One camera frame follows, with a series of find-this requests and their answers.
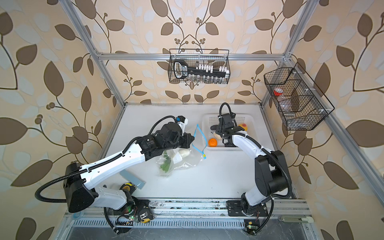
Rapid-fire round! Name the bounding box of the orange toy tangerine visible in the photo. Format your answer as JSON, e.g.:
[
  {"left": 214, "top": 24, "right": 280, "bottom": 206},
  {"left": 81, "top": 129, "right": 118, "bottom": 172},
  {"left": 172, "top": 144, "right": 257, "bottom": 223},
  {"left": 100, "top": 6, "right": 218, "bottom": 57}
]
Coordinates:
[{"left": 208, "top": 138, "right": 218, "bottom": 148}]

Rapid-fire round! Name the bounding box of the clear zip bag blue zipper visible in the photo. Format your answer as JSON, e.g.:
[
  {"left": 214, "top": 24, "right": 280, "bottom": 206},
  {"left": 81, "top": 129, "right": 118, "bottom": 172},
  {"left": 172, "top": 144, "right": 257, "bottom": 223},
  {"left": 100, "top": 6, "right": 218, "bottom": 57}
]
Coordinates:
[{"left": 157, "top": 124, "right": 208, "bottom": 177}]

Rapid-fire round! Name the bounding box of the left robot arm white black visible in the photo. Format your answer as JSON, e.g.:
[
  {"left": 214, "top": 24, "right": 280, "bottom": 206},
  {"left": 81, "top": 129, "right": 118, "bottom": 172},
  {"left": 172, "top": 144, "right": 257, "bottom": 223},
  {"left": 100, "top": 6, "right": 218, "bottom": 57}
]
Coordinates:
[{"left": 35, "top": 116, "right": 195, "bottom": 213}]

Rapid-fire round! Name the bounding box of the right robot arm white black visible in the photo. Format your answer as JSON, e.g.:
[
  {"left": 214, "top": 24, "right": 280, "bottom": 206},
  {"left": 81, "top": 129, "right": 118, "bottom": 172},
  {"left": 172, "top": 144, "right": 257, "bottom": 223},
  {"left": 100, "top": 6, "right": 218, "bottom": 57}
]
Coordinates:
[{"left": 216, "top": 114, "right": 293, "bottom": 215}]

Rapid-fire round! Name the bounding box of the dark toy eggplant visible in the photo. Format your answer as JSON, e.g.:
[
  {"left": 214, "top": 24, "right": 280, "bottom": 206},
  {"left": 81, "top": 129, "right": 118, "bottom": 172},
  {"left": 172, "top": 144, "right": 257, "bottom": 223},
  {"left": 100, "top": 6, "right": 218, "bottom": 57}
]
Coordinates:
[{"left": 210, "top": 125, "right": 218, "bottom": 131}]

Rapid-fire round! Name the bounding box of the yellow red toy peach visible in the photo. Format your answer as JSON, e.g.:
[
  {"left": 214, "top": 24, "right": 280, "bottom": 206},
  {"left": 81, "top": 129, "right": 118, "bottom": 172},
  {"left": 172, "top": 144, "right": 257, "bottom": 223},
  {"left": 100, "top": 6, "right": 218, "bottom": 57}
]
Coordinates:
[{"left": 239, "top": 123, "right": 248, "bottom": 131}]

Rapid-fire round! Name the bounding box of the white perforated plastic basket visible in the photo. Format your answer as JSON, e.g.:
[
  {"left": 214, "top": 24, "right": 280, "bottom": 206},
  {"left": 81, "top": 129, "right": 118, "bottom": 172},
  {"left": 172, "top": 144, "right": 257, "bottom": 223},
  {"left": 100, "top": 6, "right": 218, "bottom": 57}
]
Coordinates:
[{"left": 200, "top": 114, "right": 257, "bottom": 151}]

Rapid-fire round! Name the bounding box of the grey blue flat plate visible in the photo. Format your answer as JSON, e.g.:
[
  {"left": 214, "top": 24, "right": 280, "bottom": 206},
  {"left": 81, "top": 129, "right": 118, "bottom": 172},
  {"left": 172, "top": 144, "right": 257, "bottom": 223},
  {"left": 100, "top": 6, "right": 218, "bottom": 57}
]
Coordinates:
[{"left": 120, "top": 170, "right": 146, "bottom": 190}]

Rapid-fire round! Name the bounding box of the red capped item in basket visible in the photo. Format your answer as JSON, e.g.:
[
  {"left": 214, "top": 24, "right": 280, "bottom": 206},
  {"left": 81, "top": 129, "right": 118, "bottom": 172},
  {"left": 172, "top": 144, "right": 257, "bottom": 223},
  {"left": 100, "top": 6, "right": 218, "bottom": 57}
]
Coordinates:
[{"left": 273, "top": 88, "right": 284, "bottom": 97}]

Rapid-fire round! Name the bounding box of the yellow black tape measure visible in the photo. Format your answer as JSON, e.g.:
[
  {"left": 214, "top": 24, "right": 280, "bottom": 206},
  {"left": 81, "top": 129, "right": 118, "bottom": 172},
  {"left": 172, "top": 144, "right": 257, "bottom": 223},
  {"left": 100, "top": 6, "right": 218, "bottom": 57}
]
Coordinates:
[{"left": 120, "top": 183, "right": 137, "bottom": 195}]

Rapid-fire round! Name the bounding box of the black socket tool set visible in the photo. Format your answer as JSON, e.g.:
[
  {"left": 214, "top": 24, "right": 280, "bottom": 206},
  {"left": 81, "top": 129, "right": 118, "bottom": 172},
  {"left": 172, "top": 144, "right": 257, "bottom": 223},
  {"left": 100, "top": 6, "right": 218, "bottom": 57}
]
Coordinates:
[{"left": 172, "top": 60, "right": 231, "bottom": 80}]

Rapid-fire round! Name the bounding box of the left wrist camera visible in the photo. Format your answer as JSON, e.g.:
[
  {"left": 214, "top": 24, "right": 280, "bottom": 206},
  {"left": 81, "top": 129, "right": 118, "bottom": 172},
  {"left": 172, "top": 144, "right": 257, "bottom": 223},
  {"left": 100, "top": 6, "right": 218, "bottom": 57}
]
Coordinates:
[{"left": 176, "top": 116, "right": 188, "bottom": 129}]

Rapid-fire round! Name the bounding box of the black wire basket back wall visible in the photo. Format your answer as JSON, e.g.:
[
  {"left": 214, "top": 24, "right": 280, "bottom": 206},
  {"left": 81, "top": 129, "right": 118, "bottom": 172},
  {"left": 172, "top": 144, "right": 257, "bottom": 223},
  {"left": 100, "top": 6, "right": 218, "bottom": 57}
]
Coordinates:
[{"left": 167, "top": 48, "right": 231, "bottom": 85}]

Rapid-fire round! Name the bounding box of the black wire basket wall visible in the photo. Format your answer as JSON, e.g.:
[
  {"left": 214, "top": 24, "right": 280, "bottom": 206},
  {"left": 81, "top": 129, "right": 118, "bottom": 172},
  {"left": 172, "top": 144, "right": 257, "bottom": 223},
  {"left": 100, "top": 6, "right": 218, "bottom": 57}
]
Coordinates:
[
  {"left": 264, "top": 63, "right": 335, "bottom": 131},
  {"left": 167, "top": 48, "right": 231, "bottom": 85}
]

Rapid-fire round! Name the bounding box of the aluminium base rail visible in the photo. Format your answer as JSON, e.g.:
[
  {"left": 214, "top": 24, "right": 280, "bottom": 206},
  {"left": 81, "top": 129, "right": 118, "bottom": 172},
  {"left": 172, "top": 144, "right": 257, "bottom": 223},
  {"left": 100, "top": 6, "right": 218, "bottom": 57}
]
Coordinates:
[{"left": 64, "top": 197, "right": 313, "bottom": 220}]

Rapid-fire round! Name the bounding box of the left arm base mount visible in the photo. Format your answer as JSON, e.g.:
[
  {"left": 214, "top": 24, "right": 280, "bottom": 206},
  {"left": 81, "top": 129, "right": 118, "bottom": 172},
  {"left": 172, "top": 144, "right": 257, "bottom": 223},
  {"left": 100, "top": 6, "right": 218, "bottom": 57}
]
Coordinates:
[{"left": 113, "top": 197, "right": 150, "bottom": 217}]

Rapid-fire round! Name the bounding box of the black wire basket right wall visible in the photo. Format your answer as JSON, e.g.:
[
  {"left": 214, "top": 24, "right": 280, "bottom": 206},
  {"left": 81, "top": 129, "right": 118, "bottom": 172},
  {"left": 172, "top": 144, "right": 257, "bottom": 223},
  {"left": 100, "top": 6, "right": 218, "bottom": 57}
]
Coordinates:
[{"left": 264, "top": 63, "right": 335, "bottom": 131}]

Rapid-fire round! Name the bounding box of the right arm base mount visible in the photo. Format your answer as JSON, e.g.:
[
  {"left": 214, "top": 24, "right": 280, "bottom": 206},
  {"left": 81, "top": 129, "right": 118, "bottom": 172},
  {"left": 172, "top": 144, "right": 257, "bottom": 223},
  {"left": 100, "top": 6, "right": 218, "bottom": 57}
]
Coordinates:
[{"left": 226, "top": 199, "right": 269, "bottom": 218}]

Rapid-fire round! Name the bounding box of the yellow black device on rail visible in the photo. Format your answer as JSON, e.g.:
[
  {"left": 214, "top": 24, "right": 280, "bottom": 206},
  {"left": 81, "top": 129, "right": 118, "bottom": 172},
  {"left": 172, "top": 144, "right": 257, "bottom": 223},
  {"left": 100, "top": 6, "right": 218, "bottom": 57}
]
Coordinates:
[{"left": 138, "top": 207, "right": 154, "bottom": 223}]

